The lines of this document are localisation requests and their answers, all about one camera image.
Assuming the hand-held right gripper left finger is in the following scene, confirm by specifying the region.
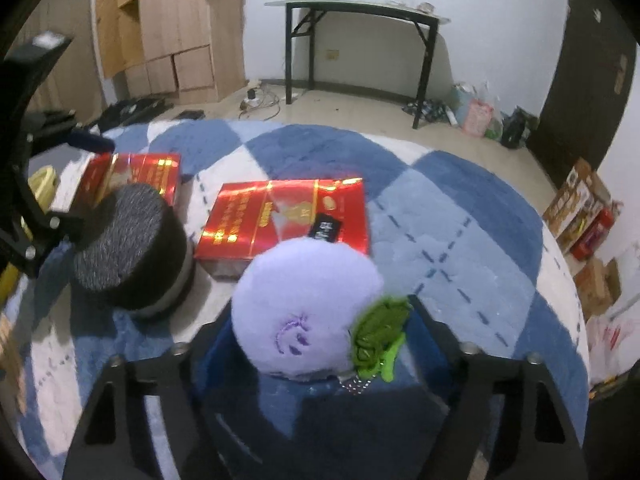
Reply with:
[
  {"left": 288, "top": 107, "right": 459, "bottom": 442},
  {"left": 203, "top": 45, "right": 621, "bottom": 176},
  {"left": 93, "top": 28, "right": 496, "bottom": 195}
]
[{"left": 62, "top": 310, "right": 261, "bottom": 480}]

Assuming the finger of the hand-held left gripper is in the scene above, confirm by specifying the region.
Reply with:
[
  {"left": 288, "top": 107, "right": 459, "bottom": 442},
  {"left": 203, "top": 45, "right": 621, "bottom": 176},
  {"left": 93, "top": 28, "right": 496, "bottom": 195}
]
[
  {"left": 0, "top": 195, "right": 85, "bottom": 278},
  {"left": 22, "top": 107, "right": 117, "bottom": 156}
]

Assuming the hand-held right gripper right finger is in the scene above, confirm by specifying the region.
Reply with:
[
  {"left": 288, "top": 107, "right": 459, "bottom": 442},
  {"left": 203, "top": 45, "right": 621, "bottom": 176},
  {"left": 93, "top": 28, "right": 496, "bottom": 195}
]
[{"left": 407, "top": 295, "right": 591, "bottom": 480}]

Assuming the long red carton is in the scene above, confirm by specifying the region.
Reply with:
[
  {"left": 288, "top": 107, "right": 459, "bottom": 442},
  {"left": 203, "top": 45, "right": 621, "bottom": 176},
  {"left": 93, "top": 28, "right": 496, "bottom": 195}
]
[{"left": 50, "top": 152, "right": 182, "bottom": 211}]

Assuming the black foam cylinder grey band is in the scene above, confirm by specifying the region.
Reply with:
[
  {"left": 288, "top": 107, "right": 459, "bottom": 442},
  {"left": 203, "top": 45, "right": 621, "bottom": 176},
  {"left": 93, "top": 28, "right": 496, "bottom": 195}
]
[{"left": 74, "top": 183, "right": 196, "bottom": 322}]

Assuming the purple plush keychain green leaf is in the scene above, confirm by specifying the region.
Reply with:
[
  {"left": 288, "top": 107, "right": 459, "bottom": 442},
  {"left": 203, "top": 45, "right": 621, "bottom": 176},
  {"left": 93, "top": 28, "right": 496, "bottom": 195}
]
[{"left": 231, "top": 237, "right": 413, "bottom": 396}]

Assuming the large red box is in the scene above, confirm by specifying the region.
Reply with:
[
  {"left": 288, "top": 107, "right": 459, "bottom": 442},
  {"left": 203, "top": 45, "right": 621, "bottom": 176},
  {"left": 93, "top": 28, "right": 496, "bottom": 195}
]
[{"left": 194, "top": 177, "right": 372, "bottom": 281}]

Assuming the black flat case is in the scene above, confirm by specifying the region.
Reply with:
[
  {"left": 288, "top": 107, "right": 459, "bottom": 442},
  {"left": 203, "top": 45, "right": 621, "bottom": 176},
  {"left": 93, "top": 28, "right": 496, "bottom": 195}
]
[{"left": 96, "top": 96, "right": 174, "bottom": 132}]

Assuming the blue white checkered blanket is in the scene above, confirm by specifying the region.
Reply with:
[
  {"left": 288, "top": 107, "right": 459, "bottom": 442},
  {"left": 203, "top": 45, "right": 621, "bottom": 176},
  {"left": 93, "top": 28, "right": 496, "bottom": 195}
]
[{"left": 10, "top": 119, "right": 591, "bottom": 480}]

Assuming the wooden wardrobe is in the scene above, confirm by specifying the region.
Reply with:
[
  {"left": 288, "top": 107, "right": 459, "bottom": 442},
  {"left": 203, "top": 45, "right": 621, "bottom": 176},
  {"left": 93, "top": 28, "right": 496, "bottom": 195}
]
[{"left": 95, "top": 0, "right": 247, "bottom": 106}]

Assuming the brown cardboard box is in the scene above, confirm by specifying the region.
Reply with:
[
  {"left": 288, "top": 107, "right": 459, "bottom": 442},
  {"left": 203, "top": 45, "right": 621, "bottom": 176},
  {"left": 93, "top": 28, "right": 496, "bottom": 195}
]
[{"left": 574, "top": 257, "right": 622, "bottom": 322}]

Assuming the white power strip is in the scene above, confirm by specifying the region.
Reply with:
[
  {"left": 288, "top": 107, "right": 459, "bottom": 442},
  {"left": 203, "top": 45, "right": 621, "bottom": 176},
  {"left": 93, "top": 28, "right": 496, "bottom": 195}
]
[{"left": 239, "top": 87, "right": 267, "bottom": 109}]

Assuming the white red printed plastic bag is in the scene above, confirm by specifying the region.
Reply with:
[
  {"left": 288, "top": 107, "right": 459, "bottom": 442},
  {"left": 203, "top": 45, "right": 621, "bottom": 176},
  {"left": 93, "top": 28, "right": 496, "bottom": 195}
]
[{"left": 586, "top": 305, "right": 640, "bottom": 392}]

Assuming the small black tag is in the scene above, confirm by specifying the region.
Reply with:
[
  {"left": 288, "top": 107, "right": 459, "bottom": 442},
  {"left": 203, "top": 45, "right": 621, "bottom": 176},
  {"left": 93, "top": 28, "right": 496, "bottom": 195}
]
[{"left": 306, "top": 212, "right": 347, "bottom": 244}]

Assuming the red canister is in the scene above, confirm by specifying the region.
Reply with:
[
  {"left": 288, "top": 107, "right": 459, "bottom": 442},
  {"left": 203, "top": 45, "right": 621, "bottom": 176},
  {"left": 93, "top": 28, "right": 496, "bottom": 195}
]
[{"left": 571, "top": 208, "right": 615, "bottom": 262}]

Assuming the printed cardboard box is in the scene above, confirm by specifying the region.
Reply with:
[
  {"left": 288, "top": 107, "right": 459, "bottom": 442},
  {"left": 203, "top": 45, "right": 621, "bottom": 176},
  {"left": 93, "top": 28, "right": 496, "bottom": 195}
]
[{"left": 542, "top": 157, "right": 613, "bottom": 255}]

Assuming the black bag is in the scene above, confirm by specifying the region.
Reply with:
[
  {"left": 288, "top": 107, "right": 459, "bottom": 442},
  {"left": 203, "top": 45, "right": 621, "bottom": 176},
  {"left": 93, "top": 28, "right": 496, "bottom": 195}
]
[{"left": 501, "top": 106, "right": 540, "bottom": 150}]

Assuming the pink plastic bag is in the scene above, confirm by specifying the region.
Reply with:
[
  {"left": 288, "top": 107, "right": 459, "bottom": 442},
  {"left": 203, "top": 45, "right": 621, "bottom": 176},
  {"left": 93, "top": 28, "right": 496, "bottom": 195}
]
[{"left": 462, "top": 98, "right": 494, "bottom": 137}]

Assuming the black folding table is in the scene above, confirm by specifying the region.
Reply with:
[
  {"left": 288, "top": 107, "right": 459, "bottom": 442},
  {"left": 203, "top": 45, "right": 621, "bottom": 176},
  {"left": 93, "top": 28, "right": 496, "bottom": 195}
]
[{"left": 265, "top": 0, "right": 451, "bottom": 130}]

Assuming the dark door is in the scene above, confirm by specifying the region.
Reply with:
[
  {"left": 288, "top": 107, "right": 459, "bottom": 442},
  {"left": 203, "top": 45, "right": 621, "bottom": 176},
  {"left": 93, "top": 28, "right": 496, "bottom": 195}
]
[{"left": 526, "top": 0, "right": 640, "bottom": 192}]

